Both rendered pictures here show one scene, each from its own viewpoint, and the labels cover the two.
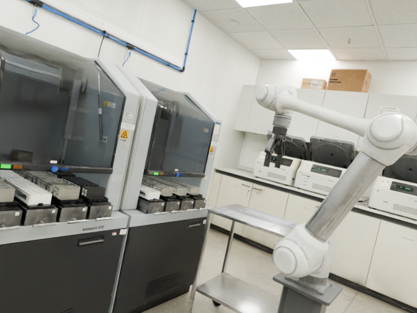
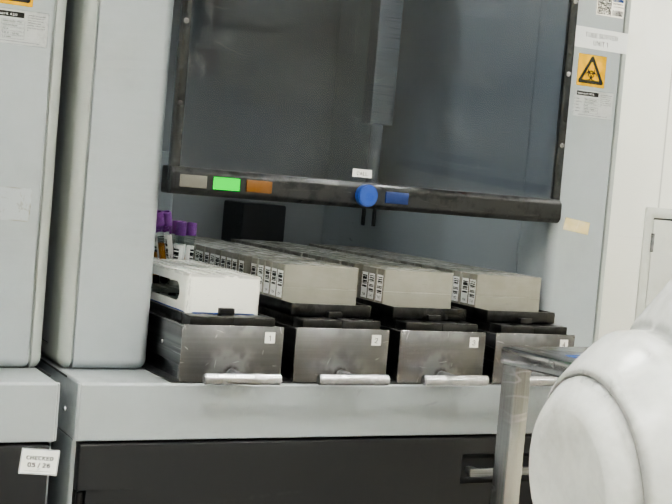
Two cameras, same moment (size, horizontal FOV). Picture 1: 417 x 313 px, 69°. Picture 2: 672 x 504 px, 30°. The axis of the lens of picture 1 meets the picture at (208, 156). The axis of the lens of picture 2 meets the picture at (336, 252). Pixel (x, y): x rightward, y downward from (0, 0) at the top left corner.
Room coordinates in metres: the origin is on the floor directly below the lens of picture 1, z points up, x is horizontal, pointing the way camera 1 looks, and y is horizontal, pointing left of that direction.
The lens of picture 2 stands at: (0.58, -0.53, 0.99)
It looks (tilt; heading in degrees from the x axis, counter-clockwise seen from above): 3 degrees down; 26
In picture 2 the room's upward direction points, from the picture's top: 5 degrees clockwise
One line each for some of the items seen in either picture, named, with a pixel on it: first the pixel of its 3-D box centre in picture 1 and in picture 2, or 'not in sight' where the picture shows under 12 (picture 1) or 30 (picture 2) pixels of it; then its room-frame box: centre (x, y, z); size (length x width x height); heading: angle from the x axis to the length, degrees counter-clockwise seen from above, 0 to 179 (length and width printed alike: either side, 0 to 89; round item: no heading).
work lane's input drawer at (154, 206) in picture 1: (125, 192); (149, 313); (2.09, 0.51, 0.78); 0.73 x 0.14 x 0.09; 54
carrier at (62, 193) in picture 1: (67, 194); not in sight; (1.51, 0.65, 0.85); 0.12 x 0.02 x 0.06; 145
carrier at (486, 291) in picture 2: (193, 191); (504, 295); (2.33, 0.05, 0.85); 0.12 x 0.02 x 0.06; 143
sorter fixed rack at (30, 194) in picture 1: (26, 192); not in sight; (1.44, 0.82, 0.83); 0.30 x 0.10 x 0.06; 54
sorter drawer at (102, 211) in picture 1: (70, 194); not in sight; (1.77, 0.75, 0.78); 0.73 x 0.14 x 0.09; 54
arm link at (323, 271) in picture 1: (315, 248); not in sight; (1.41, -0.58, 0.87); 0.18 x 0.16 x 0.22; 137
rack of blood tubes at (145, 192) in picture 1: (139, 190); (183, 287); (2.01, 0.41, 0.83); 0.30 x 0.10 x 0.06; 54
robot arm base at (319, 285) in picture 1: (311, 275); not in sight; (1.43, -0.60, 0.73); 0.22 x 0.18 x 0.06; 144
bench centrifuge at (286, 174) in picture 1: (284, 159); not in sight; (4.19, -1.03, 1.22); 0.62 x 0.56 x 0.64; 142
